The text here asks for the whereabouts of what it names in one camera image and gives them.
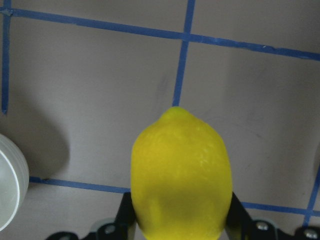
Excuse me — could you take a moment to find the white bowl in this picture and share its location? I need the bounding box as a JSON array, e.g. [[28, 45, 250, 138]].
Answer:
[[0, 135, 30, 231]]

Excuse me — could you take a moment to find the yellow lemon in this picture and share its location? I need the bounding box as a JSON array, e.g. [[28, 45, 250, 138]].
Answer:
[[130, 106, 232, 240]]

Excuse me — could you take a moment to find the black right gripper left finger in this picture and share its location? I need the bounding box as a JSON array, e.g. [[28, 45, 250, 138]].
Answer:
[[114, 192, 137, 240]]

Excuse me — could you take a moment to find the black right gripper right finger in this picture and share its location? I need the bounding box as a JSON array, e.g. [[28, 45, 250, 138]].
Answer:
[[226, 192, 252, 240]]

